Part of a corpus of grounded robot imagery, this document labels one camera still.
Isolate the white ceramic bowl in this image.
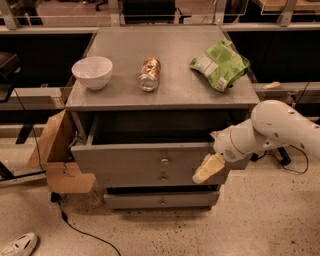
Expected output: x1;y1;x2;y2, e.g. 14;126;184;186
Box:
71;56;113;90

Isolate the grey middle drawer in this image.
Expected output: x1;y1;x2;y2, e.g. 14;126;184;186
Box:
96;171;231;189

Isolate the green snack bag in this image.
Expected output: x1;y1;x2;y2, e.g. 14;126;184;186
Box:
189;39;250;93

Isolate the black floor cable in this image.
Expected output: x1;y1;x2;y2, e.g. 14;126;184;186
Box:
49;192;122;256

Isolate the brown cardboard box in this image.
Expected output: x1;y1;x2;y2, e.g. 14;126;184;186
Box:
26;110;96;193

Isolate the grey bottom drawer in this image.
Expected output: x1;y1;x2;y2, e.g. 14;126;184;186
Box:
104;191;219;209

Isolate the grey top drawer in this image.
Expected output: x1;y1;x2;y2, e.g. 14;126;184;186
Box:
72;110;246;178

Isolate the white sneaker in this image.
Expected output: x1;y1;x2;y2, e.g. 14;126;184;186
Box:
0;233;38;256

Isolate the grey three-drawer cabinet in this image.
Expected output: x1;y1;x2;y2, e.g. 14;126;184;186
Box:
66;26;259;195

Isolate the golden aluminium can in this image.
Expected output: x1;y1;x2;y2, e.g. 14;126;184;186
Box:
138;57;161;92

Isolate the yellow foam scrap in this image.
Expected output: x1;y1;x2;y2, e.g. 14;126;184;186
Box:
263;81;281;90

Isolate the grey drawer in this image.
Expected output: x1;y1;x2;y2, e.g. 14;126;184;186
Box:
96;171;231;189
104;191;219;209
72;110;246;178

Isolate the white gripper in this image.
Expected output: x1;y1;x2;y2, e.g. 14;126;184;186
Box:
192;126;246;184

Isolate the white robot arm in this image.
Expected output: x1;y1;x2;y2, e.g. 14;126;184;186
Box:
192;100;320;184

